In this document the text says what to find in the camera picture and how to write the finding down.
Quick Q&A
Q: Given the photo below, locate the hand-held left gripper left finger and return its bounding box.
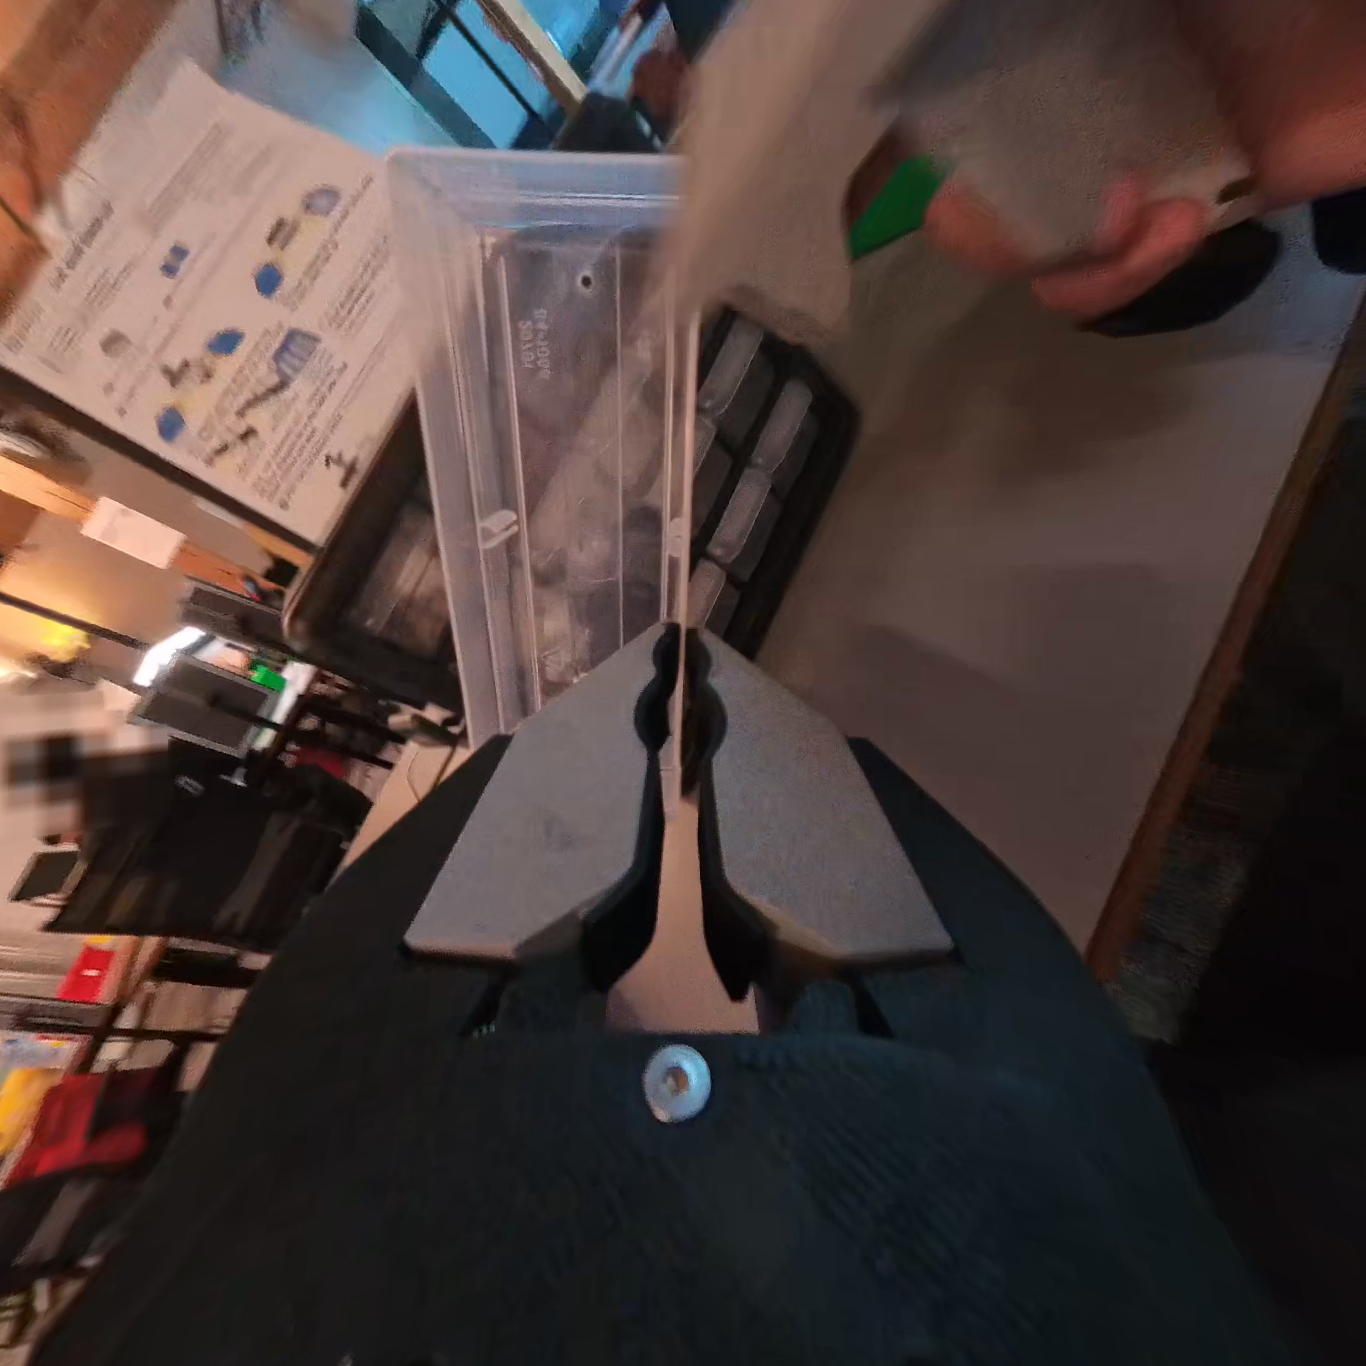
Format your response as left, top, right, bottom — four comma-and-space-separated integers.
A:
404, 625, 682, 991

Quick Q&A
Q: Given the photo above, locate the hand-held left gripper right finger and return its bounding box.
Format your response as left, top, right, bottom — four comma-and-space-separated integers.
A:
687, 630, 957, 1002

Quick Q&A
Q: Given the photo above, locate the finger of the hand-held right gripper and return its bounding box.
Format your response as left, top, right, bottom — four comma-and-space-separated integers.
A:
656, 0, 944, 343

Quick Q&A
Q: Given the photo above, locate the black drawer cabinet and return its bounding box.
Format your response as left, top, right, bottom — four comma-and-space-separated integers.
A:
284, 304, 861, 711

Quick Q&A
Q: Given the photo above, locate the clear plastic drawer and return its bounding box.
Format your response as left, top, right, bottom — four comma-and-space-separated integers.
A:
388, 148, 708, 802

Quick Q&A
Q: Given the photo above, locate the person's right forearm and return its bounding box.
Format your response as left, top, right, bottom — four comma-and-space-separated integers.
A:
1207, 0, 1366, 210

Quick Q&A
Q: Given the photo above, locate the person's right hand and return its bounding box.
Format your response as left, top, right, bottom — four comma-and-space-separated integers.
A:
928, 176, 1214, 314

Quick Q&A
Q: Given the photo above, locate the grey monitor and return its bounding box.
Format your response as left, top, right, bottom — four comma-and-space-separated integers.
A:
129, 651, 290, 753

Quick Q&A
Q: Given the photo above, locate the red crate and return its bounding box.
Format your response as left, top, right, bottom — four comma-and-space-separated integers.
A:
59, 938, 127, 1007

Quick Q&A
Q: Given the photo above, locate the red cloth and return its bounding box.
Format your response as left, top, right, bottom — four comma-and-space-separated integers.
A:
0, 1067, 181, 1189

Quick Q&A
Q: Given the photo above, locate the white instruction poster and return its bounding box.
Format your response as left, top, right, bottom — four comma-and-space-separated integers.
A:
0, 59, 423, 547

